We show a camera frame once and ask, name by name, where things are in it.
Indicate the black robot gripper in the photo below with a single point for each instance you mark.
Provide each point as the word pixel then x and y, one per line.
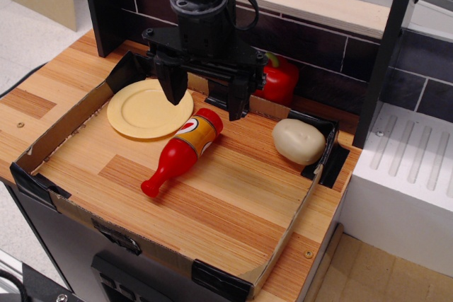
pixel 210 47

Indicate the red hot sauce bottle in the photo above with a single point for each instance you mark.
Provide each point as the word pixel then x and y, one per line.
pixel 184 149

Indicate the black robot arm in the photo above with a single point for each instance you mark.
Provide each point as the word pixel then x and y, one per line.
pixel 199 9

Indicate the cardboard fence with black tape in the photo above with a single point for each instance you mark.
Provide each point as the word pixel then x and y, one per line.
pixel 243 224

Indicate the yellow plastic plate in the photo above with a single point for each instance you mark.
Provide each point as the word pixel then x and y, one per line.
pixel 142 111

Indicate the red toy bell pepper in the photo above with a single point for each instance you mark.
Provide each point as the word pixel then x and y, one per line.
pixel 281 79

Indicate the beige toy potato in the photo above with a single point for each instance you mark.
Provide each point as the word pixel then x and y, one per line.
pixel 298 141

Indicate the wooden shelf with black posts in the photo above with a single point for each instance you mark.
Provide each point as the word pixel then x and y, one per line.
pixel 346 49

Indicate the black oven control panel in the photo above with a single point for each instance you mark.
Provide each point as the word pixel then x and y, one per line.
pixel 126 280

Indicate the white toy sink drainboard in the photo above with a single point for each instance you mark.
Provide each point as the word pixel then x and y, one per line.
pixel 400 191

